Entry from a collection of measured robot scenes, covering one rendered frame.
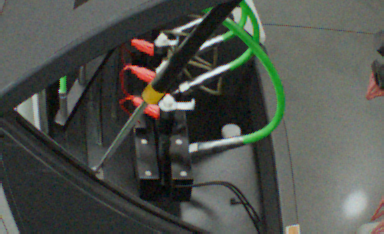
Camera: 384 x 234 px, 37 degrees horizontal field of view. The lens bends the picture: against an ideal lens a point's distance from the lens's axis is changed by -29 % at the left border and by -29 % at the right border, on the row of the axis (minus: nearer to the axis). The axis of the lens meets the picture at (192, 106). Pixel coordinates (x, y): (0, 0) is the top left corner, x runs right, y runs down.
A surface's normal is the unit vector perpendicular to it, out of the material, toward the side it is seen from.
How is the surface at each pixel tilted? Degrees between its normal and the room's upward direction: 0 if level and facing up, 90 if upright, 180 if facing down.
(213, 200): 0
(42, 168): 90
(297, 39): 0
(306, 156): 0
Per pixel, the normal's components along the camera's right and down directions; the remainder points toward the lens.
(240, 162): 0.09, -0.70
